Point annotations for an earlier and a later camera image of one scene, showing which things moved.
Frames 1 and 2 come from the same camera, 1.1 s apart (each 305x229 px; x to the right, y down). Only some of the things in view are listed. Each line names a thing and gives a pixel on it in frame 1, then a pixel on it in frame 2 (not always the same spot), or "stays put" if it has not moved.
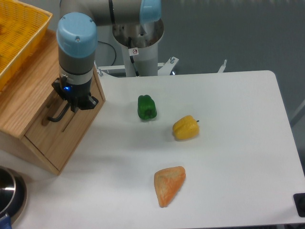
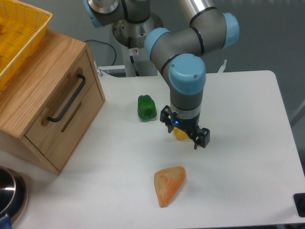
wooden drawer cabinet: x=37 y=123 stays put
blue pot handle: x=5 y=223 stays put
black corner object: x=299 y=200 stays put
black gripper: x=76 y=95 -> x=201 y=136
